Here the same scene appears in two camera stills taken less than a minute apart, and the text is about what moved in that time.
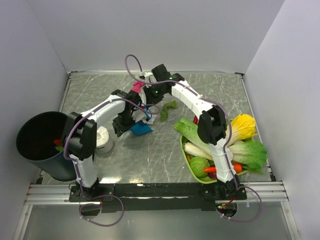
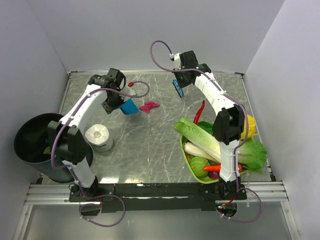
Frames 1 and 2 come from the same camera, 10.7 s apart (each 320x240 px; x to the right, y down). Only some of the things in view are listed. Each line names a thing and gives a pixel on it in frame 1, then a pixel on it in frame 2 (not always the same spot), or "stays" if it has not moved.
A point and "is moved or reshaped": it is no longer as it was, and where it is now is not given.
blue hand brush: (147, 111) is moved or reshaped
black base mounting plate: (174, 196) stays
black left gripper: (119, 128) → (109, 109)
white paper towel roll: (104, 140) stays
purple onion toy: (212, 175) stays
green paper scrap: (59, 148) is moved or reshaped
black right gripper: (150, 99) → (182, 84)
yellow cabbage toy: (243, 126) stays
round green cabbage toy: (197, 164) stays
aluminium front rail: (256, 193) stays
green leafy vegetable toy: (252, 155) stays
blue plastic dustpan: (140, 128) is moved or reshaped
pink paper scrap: (137, 86) → (148, 105)
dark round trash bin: (35, 137) stays
